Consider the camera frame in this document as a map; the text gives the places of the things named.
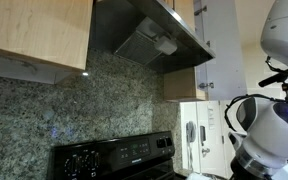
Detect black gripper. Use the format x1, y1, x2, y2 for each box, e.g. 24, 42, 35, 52
229, 158, 271, 180

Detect grey open cabinet door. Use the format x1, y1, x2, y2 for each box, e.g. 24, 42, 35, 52
194, 0, 247, 101

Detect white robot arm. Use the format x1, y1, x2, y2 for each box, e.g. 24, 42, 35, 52
229, 0, 288, 180

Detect wooden upper cabinets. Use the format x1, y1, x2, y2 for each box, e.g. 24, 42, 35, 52
0, 0, 93, 71

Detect stainless range hood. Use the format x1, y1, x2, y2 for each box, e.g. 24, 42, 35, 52
89, 0, 215, 73

